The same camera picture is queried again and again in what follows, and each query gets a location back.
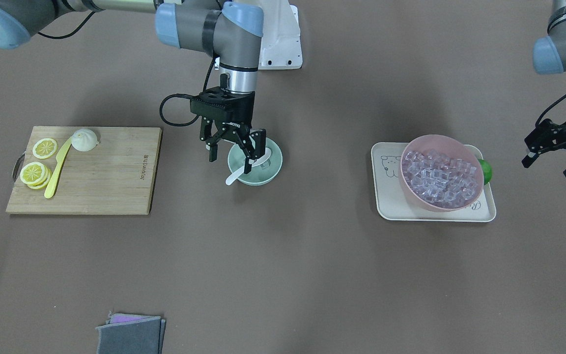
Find green lime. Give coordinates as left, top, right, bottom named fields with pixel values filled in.
left=478, top=159, right=493, bottom=185

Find white ceramic spoon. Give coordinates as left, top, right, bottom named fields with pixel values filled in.
left=225, top=148, right=270, bottom=185

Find wooden cutting board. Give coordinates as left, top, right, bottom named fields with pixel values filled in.
left=6, top=127, right=162, bottom=215

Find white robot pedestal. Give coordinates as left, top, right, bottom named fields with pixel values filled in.
left=256, top=0, right=303, bottom=70

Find grey folded cloth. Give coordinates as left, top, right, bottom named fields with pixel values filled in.
left=96, top=312, right=166, bottom=354

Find green ceramic bowl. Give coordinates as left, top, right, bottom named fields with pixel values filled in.
left=227, top=138, right=283, bottom=186

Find pink bowl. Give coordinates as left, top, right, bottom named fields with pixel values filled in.
left=399, top=134, right=484, bottom=212

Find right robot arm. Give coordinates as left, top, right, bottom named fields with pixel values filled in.
left=0, top=0, right=266, bottom=174

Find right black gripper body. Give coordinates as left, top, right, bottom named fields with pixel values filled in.
left=190, top=87, right=255, bottom=146

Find cream plastic tray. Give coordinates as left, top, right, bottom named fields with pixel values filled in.
left=370, top=143, right=497, bottom=223

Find clear ice cubes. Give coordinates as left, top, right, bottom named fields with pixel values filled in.
left=401, top=149, right=483, bottom=209

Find yellow plastic knife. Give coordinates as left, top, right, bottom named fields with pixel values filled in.
left=44, top=136, right=73, bottom=199

